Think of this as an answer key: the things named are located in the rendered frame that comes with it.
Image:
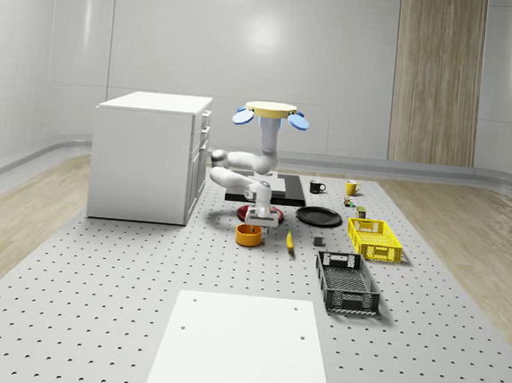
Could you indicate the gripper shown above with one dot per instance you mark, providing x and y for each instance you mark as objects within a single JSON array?
[{"x": 260, "y": 219}]

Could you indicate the yellow bowl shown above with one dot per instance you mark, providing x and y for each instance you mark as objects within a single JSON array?
[{"x": 247, "y": 239}]

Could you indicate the banana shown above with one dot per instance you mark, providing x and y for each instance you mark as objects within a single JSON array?
[{"x": 289, "y": 241}]

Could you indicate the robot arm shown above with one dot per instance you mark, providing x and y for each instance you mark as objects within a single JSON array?
[{"x": 268, "y": 141}]

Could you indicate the red plate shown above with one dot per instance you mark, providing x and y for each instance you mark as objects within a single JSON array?
[{"x": 241, "y": 213}]

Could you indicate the black stove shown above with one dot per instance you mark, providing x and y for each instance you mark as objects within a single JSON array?
[{"x": 294, "y": 190}]

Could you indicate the black plate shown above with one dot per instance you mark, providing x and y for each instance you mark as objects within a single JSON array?
[{"x": 318, "y": 216}]

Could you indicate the grey cube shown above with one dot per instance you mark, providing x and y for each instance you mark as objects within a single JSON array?
[{"x": 319, "y": 241}]

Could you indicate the black mug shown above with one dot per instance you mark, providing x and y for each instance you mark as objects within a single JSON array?
[{"x": 315, "y": 187}]

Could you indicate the puzzle cube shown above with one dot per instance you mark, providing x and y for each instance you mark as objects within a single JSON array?
[{"x": 349, "y": 202}]

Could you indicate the yellow mug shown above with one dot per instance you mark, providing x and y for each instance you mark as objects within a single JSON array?
[{"x": 351, "y": 188}]

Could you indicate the flat-sided can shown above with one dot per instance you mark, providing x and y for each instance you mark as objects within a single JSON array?
[{"x": 361, "y": 212}]

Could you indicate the drone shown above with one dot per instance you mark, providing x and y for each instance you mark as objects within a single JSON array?
[{"x": 270, "y": 108}]

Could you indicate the yellow basket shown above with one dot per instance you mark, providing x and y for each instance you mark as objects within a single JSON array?
[{"x": 374, "y": 251}]

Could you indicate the dark grey basket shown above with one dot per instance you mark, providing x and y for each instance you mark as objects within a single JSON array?
[{"x": 351, "y": 300}]

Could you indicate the white cabinet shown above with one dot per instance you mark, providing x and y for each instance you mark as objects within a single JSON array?
[{"x": 142, "y": 163}]

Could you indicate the white board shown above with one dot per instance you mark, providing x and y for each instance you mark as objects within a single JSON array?
[{"x": 242, "y": 351}]

